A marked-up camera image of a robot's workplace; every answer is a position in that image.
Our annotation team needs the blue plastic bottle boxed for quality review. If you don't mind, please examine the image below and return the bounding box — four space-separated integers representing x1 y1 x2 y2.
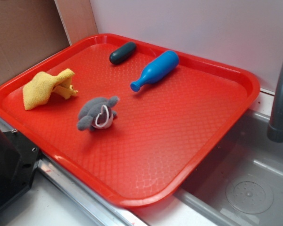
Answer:
130 50 179 92

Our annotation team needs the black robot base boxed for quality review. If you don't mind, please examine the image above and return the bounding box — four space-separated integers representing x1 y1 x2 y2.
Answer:
0 130 41 211

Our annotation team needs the brown cardboard panel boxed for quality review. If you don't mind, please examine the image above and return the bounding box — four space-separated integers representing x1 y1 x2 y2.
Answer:
0 0 98 85

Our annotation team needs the yellow cloth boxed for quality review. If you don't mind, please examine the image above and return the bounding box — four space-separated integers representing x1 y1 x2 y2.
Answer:
23 68 78 111

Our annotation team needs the grey plush toy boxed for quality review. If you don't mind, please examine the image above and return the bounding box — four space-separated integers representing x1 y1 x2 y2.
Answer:
77 96 119 131

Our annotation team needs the dark green capsule toy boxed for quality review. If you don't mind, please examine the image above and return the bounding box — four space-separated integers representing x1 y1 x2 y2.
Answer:
109 41 137 65

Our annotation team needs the red plastic tray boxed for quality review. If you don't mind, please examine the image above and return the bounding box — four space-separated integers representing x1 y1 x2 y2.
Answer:
0 34 260 208

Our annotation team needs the grey sink basin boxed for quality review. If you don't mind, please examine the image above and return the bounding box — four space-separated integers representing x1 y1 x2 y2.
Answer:
175 110 283 226

